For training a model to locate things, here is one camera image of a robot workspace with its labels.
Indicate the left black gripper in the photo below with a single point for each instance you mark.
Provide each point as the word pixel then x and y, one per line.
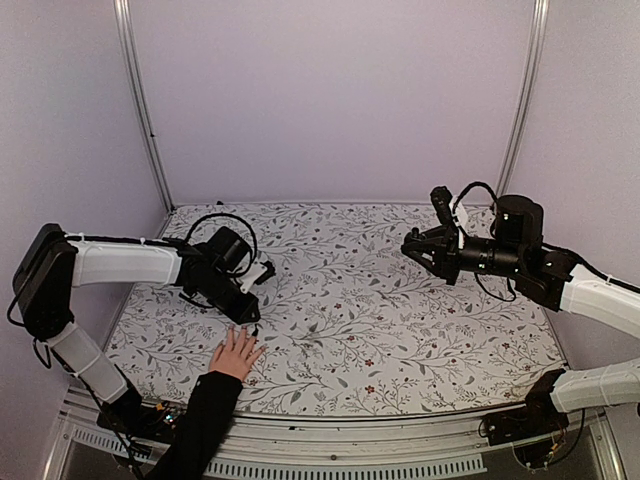
pixel 251 303

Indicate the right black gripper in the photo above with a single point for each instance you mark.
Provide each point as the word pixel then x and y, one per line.
pixel 446 252

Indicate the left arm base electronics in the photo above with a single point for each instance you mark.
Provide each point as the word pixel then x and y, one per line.
pixel 129 418

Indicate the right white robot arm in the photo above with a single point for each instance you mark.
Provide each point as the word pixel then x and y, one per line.
pixel 552 277

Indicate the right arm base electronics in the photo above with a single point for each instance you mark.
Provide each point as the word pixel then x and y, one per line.
pixel 537 417

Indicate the black sleeved forearm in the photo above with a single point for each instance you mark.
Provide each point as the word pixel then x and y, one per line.
pixel 202 429

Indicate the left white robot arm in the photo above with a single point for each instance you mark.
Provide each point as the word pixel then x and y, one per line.
pixel 216 274

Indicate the person's bare hand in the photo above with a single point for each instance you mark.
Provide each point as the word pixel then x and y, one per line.
pixel 236 355

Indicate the floral patterned table mat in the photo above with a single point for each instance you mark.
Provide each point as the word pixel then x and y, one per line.
pixel 353 328

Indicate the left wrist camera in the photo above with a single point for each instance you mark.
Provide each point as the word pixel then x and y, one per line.
pixel 258 273

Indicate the metal table front rail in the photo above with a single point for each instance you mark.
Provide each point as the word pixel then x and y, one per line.
pixel 416 447

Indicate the right aluminium frame post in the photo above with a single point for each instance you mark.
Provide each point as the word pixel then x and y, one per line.
pixel 531 68

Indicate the aluminium frame post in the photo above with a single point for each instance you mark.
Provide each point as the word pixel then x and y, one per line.
pixel 131 61
pixel 531 68

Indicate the left aluminium frame post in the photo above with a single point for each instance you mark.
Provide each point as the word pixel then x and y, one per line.
pixel 131 61

